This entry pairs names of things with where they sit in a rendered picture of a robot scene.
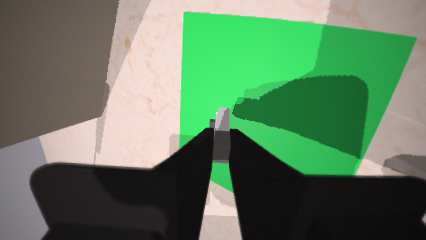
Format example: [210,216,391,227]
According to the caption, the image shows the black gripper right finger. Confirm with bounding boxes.
[229,129,426,240]

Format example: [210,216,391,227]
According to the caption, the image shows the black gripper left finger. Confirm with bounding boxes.
[30,127,214,240]

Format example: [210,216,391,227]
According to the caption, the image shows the green square marking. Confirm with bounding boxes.
[179,12,418,176]

